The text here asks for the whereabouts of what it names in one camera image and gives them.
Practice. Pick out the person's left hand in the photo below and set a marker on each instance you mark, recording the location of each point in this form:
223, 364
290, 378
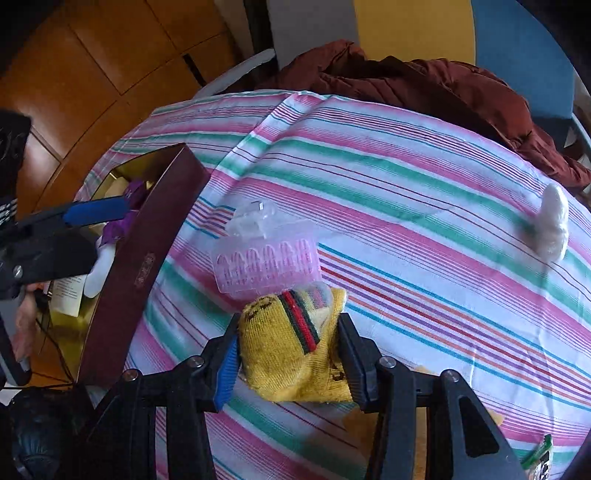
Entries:
27, 327

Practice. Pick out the yellow striped sock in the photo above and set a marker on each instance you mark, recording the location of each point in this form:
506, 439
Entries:
286, 346

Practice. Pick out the maroon jacket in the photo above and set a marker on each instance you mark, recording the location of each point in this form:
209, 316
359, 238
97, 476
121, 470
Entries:
415, 87

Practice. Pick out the striped tablecloth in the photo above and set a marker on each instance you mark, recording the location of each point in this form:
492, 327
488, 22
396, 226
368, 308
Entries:
392, 207

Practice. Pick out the pink hair roller case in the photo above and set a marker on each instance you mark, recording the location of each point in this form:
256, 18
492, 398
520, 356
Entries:
265, 265

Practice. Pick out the white paper carton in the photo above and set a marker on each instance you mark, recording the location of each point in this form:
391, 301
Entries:
69, 295

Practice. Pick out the grey yellow blue chair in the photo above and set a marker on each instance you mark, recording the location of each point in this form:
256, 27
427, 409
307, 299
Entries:
415, 27

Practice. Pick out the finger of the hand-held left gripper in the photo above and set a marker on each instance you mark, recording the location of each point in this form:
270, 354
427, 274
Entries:
55, 254
94, 212

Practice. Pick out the green-edged snack bar packet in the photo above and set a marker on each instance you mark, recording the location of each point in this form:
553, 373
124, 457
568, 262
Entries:
538, 457

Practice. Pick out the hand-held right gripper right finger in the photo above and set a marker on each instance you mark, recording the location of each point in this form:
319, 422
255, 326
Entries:
358, 369

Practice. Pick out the gold tin box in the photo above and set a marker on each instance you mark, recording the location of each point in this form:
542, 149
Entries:
138, 258

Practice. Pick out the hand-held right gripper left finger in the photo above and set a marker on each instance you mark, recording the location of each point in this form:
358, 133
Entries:
226, 374

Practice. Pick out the purple packet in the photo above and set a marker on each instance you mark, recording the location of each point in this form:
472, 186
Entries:
115, 230
137, 190

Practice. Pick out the white tube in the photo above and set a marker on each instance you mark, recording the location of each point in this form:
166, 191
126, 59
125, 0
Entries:
99, 272

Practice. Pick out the wooden wardrobe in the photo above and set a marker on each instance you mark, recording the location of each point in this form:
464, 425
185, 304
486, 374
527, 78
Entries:
92, 69

